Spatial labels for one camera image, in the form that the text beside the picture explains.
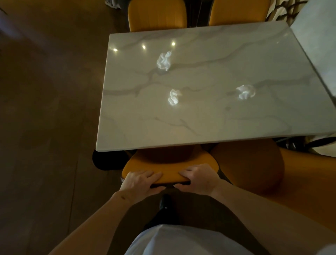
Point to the person's left hand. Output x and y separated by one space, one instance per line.
136 184

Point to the person's right hand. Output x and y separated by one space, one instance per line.
203 182

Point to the person's left thumb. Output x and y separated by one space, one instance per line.
158 189

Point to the person's right thumb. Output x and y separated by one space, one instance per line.
181 186

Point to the yellow upholstered chair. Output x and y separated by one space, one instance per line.
238 11
309 184
157 14
248 165
170 165

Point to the person's right forearm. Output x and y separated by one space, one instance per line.
262 218

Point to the person's left forearm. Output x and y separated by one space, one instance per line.
99 226

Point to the person's white shirt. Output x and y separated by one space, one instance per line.
183 241

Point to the black table base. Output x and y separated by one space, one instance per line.
110 159

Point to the crumpled white tissue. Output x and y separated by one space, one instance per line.
173 97
245 92
164 61

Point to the dark patterned fabric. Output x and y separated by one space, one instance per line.
284 9

